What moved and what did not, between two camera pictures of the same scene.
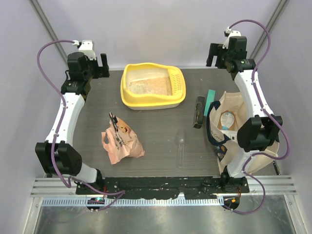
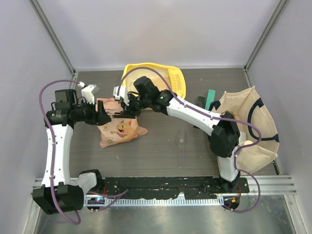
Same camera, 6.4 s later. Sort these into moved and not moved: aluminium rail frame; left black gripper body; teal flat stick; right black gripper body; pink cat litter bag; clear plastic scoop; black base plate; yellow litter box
Moved: pink cat litter bag; right black gripper body; left black gripper body
Not moved: teal flat stick; aluminium rail frame; clear plastic scoop; black base plate; yellow litter box
